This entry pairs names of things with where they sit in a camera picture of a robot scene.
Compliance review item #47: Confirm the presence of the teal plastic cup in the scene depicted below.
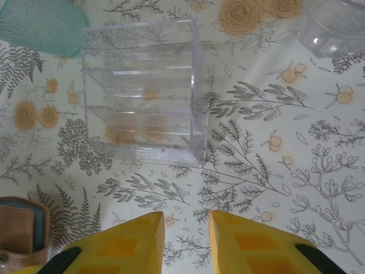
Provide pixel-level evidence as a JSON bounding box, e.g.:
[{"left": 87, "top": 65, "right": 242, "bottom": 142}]
[{"left": 0, "top": 0, "right": 89, "bottom": 59}]

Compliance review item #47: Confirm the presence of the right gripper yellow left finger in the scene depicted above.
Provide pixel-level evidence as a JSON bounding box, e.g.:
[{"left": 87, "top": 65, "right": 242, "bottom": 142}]
[{"left": 35, "top": 211, "right": 166, "bottom": 274}]

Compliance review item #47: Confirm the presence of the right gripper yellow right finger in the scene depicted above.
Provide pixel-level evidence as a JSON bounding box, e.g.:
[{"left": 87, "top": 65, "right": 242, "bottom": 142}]
[{"left": 209, "top": 210, "right": 347, "bottom": 274}]

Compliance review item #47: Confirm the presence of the floral tablecloth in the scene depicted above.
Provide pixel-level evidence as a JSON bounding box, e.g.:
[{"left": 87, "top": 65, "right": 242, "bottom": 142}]
[{"left": 0, "top": 0, "right": 365, "bottom": 274}]

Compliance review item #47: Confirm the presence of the clear plastic cup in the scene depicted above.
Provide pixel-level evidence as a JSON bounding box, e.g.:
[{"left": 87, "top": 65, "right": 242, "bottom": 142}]
[{"left": 296, "top": 0, "right": 365, "bottom": 59}]

